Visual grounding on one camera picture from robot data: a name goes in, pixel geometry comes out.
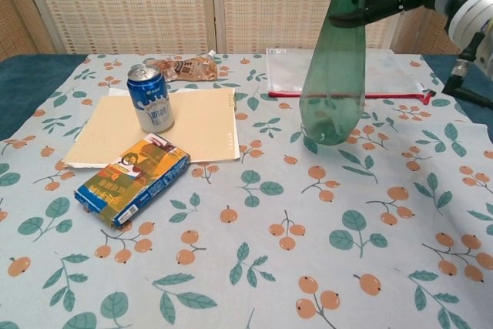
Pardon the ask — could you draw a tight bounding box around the green plastic spray bottle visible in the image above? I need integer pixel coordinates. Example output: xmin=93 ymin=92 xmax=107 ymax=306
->
xmin=299 ymin=0 xmax=386 ymax=147

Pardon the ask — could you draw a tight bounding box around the clear mesh zipper pouch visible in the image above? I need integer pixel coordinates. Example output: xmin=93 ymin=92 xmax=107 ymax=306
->
xmin=265 ymin=47 xmax=437 ymax=106

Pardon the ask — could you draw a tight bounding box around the brown spouted drink pouch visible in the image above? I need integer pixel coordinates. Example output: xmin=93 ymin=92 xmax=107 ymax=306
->
xmin=144 ymin=50 xmax=219 ymax=82

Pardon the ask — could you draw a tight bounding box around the beige paper notebook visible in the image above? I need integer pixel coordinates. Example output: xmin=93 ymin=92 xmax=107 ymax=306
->
xmin=62 ymin=88 xmax=241 ymax=170

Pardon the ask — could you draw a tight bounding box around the woven rattan folding screen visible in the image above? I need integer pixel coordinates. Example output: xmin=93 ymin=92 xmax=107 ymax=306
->
xmin=0 ymin=0 xmax=493 ymax=63

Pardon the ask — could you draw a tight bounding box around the blue and white drink can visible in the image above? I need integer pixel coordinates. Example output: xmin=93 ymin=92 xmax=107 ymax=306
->
xmin=126 ymin=65 xmax=175 ymax=133

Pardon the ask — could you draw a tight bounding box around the floral fruit print tablecloth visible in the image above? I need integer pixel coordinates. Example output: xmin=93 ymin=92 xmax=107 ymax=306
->
xmin=0 ymin=52 xmax=493 ymax=329

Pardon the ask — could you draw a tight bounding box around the blue and yellow snack box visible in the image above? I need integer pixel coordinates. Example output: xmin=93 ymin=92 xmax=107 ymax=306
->
xmin=74 ymin=133 xmax=191 ymax=229

